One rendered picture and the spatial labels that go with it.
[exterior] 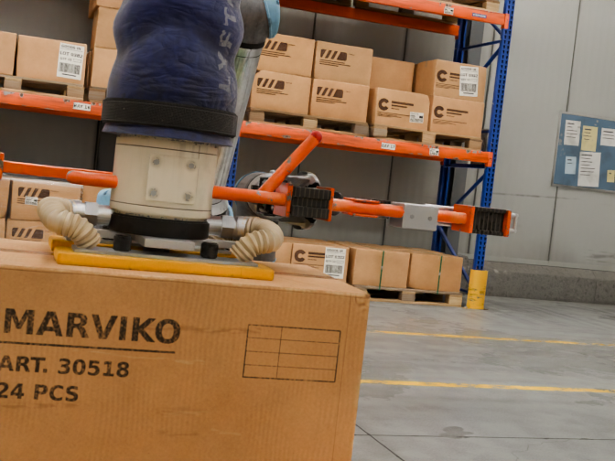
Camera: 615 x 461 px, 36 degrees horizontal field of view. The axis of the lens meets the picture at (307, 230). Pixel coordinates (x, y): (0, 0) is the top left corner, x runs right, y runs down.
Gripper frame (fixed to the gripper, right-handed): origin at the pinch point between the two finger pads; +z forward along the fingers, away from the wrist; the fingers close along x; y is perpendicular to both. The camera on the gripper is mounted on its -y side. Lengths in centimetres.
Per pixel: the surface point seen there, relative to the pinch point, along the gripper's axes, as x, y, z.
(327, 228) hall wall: -45, -300, -846
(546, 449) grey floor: -107, -198, -216
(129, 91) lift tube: 14.6, 35.4, 6.8
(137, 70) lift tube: 18.0, 34.6, 7.8
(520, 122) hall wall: 103, -528, -848
